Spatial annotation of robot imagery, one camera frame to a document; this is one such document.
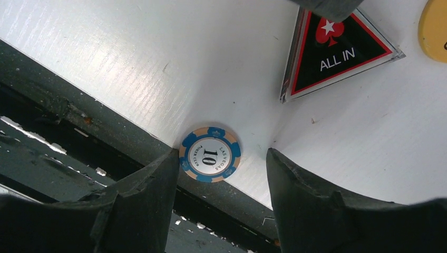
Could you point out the black poker case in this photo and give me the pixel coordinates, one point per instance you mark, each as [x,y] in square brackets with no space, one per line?
[333,10]

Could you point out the black mounting base plate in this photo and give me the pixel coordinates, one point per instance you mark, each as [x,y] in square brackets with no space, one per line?
[59,144]

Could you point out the yellow round button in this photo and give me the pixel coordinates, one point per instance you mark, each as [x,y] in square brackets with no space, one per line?
[432,30]

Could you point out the poker chip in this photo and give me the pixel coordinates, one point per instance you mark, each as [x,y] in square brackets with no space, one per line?
[209,154]

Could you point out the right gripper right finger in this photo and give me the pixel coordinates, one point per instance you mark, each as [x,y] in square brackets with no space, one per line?
[315,215]

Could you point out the red triangular dealer button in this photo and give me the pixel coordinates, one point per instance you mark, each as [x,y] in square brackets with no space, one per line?
[324,52]

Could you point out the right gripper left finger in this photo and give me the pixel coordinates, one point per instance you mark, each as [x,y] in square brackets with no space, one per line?
[131,215]

